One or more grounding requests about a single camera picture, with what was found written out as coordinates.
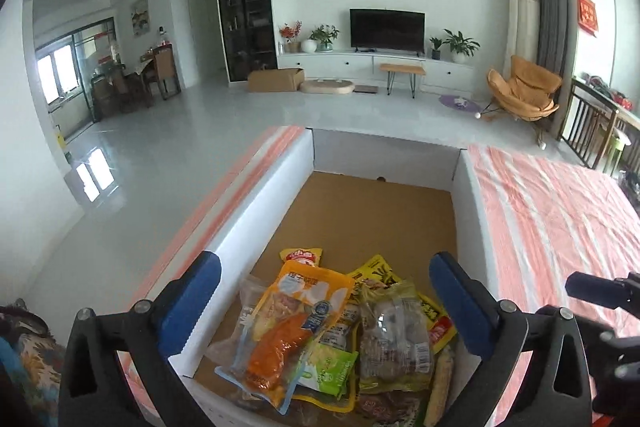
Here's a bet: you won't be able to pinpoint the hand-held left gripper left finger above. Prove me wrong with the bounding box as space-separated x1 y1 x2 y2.
59 250 222 427

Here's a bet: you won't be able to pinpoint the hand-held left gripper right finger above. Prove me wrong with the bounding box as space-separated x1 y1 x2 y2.
429 250 594 427

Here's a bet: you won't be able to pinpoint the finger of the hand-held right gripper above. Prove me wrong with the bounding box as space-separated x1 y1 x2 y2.
566 272 640 308

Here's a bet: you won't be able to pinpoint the large bag of brown cakes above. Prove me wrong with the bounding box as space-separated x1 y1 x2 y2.
352 289 458 427

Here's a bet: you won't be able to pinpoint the clear packet with gold edge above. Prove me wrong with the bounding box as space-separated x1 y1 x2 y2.
357 279 436 393

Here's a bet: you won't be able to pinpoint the beige long snack packet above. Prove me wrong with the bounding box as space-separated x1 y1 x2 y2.
425 344 456 427

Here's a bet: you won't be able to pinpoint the small yellow snack packet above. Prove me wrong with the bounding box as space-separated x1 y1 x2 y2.
347 254 406 293

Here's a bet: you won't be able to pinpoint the orange chicken leg packet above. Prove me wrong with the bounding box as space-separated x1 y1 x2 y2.
215 259 356 415

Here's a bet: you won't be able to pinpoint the white cardboard box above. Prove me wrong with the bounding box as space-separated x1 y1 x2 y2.
167 127 501 427

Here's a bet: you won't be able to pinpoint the green snack packet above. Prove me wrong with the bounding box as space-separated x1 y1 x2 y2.
295 339 361 400

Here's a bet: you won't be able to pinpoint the orange striped tablecloth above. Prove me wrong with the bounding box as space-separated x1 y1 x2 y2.
117 126 640 427

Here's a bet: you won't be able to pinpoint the yellow green stool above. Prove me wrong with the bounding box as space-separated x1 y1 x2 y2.
602 129 633 175

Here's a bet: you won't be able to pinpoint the dark wooden railing table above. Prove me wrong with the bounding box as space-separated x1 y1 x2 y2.
562 77 640 170

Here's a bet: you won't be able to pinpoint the floral fabric seat cover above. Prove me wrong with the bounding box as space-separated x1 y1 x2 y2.
0 302 66 427

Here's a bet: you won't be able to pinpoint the purple floor mat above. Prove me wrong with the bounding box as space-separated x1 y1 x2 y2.
439 94 483 112

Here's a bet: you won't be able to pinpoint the orange lounge chair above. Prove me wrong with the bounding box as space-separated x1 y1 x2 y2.
487 55 564 122

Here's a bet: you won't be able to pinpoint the wooden dining table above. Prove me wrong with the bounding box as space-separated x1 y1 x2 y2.
117 59 156 108

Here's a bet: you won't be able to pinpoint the brown cardboard box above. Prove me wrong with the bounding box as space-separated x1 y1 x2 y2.
247 68 306 94

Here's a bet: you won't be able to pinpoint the small wooden hairpin bench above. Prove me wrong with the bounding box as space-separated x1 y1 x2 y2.
379 63 427 98

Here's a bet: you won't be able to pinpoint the oval beige cat scratcher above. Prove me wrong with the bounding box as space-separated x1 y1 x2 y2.
300 78 356 98

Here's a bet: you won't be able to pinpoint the large green potted plant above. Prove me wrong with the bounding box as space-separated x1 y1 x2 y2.
442 29 481 64

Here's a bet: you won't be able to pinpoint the glass balcony door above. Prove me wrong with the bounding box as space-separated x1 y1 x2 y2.
35 18 118 140

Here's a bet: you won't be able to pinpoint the white television cabinet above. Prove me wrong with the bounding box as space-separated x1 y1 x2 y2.
276 48 476 94

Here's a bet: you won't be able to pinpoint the covered standing air conditioner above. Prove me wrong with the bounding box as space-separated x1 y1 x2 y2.
505 0 542 68

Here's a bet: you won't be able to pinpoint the black television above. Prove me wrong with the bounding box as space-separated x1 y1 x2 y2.
349 8 427 55

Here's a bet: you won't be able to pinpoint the red flowers in vase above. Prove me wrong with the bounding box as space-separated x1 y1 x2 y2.
278 21 303 54

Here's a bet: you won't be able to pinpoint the black glass display cabinet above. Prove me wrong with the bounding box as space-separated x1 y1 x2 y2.
215 0 278 82

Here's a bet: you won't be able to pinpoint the red wall hanging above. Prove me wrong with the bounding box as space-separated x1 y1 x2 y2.
576 0 601 38

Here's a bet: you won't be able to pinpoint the framed wall picture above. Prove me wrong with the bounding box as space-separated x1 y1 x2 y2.
130 0 150 36

